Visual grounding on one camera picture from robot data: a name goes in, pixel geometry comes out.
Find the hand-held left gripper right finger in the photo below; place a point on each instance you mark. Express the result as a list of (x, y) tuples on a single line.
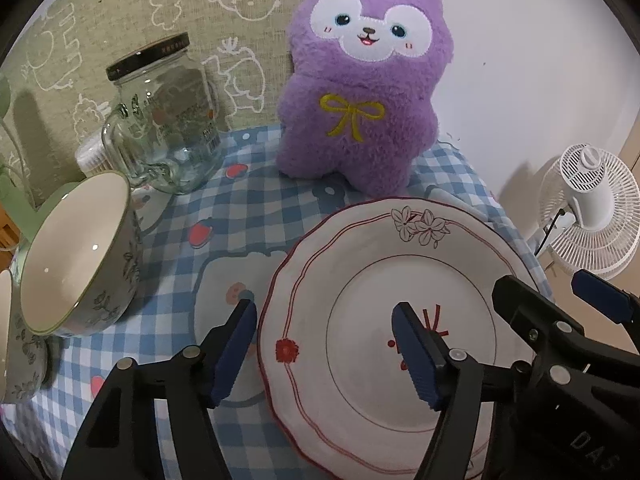
[(417, 355)]

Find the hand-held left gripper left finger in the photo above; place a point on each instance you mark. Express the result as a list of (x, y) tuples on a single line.
[(232, 355)]

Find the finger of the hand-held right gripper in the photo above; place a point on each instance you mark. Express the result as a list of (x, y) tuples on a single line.
[(600, 295), (525, 305)]

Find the white plate with red pattern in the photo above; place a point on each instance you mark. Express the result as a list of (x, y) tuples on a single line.
[(350, 270)]

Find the floral ceramic bowl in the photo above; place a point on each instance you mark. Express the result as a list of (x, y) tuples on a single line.
[(20, 360), (75, 255)]

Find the white floor fan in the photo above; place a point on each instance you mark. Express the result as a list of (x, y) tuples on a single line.
[(590, 195)]

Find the blue checked tablecloth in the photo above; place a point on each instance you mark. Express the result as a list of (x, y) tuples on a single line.
[(240, 240)]

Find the beige door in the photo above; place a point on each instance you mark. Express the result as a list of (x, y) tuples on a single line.
[(632, 145)]

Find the purple plush toy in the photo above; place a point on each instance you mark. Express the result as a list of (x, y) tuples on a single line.
[(360, 125)]

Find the glass jar with dark lid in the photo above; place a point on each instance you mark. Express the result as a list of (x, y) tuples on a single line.
[(165, 125)]

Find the cotton swab container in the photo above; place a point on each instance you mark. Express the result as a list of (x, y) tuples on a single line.
[(92, 155)]

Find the green desk fan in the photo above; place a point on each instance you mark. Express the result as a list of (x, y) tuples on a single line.
[(20, 210)]

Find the green patterned mat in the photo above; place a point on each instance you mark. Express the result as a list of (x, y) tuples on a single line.
[(100, 10)]

